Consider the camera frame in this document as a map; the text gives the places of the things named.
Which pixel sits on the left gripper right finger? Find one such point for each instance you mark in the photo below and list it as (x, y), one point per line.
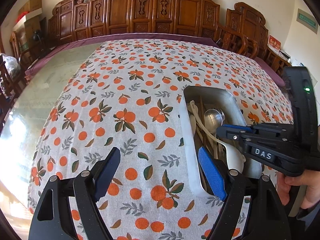
(266, 217)

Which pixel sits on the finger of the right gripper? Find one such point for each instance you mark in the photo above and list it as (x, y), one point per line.
(232, 136)
(237, 129)

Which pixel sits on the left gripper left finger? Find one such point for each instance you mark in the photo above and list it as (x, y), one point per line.
(52, 217)

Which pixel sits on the white ceramic soup spoon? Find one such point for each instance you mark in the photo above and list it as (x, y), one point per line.
(235, 160)

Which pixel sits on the metal spoon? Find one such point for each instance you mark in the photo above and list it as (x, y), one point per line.
(213, 118)

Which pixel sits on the rectangular metal tray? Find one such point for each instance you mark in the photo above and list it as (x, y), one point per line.
(223, 101)

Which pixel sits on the brown wooden chopstick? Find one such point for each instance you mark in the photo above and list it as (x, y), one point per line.
(202, 119)

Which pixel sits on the person's right hand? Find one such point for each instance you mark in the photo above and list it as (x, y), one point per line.
(309, 178)

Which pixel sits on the purple bench cushion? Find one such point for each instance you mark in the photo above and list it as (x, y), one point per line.
(134, 62)

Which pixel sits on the wooden armchair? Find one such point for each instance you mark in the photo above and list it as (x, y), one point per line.
(236, 42)

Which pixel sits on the red sign card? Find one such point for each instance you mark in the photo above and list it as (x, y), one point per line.
(274, 43)

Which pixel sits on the orange print tablecloth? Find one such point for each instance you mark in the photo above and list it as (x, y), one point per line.
(150, 196)

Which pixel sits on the dark wooden side chair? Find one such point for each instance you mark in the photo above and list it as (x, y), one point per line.
(11, 90)

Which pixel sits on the clear plastic bag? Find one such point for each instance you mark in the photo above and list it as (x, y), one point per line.
(11, 65)

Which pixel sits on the stacked cardboard boxes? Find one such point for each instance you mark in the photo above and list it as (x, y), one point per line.
(28, 20)

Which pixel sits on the green wall sign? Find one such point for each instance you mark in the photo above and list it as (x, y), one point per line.
(307, 20)

